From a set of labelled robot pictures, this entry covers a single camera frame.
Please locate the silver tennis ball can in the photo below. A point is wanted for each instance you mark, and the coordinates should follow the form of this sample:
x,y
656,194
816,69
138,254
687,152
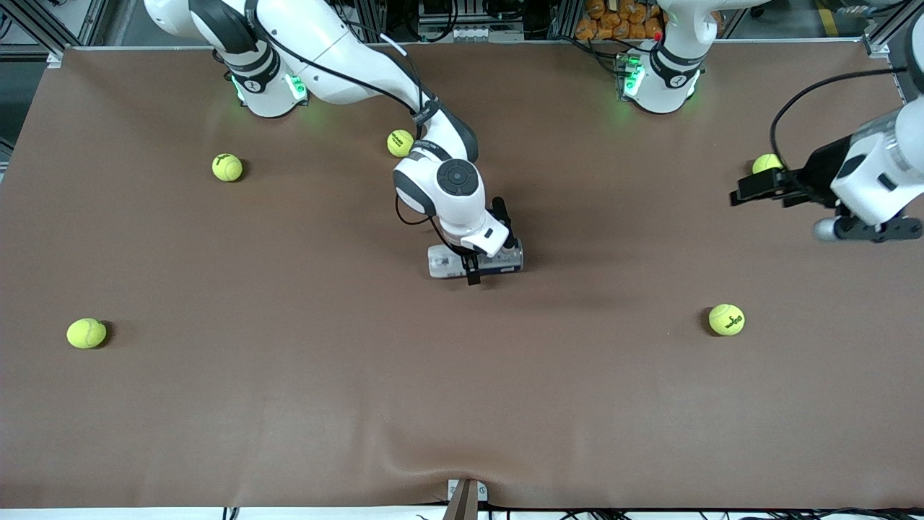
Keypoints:
x,y
444,261

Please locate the green-lit right arm base box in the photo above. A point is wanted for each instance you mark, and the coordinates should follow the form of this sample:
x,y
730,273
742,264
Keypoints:
x,y
297,88

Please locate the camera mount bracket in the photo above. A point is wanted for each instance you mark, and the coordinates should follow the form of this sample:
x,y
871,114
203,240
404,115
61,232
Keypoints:
x,y
465,498

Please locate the brown table mat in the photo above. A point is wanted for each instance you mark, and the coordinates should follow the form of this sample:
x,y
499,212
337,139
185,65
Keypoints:
x,y
462,375

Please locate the yellow-green tennis ball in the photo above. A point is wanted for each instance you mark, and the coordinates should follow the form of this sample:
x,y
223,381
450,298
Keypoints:
x,y
398,143
726,319
765,163
227,167
86,333

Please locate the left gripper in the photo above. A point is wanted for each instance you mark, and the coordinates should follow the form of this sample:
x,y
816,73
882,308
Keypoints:
x,y
822,171

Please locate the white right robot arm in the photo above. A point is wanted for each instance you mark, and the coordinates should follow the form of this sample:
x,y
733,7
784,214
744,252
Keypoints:
x,y
325,50

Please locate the aluminium frame profile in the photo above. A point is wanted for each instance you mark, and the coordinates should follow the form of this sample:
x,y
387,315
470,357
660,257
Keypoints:
x,y
40,32
374,20
884,32
564,18

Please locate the orange bag of items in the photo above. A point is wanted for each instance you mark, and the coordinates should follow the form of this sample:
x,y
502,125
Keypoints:
x,y
621,22

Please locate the white connector strip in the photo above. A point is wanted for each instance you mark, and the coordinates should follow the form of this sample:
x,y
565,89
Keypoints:
x,y
474,33

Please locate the green-lit left arm base box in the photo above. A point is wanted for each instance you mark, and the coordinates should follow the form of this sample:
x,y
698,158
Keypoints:
x,y
629,78

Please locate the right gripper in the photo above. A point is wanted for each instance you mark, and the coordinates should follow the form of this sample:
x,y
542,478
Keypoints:
x,y
501,214

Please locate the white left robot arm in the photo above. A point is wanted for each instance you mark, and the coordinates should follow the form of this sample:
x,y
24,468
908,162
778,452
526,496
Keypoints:
x,y
668,87

